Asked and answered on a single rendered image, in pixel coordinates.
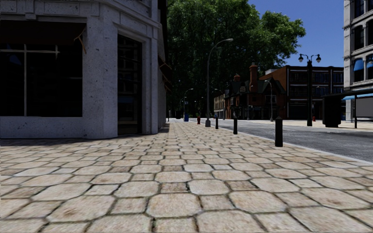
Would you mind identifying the black twin-globe street lamp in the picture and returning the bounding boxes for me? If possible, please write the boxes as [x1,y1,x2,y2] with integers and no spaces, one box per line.
[298,53,322,127]

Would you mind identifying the black bus shelter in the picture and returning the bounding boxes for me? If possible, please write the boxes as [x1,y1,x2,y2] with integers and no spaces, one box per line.
[322,88,373,129]

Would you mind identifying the trees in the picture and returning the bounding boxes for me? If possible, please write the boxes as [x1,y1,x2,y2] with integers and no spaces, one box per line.
[167,0,306,118]

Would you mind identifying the tan brick building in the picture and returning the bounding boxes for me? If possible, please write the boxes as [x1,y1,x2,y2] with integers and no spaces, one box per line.
[213,94,225,119]

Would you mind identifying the red brick building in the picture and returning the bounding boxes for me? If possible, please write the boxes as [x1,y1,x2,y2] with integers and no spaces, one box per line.
[259,65,345,120]

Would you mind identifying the grey street lamp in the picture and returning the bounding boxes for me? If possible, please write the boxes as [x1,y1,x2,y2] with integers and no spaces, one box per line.
[183,88,194,118]
[204,38,234,128]

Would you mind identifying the red brick house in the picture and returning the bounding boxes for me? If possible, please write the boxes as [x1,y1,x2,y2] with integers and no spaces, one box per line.
[223,63,288,120]

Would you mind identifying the pale stone building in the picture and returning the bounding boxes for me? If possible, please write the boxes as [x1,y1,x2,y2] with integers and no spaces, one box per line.
[0,0,172,139]
[343,0,373,122]

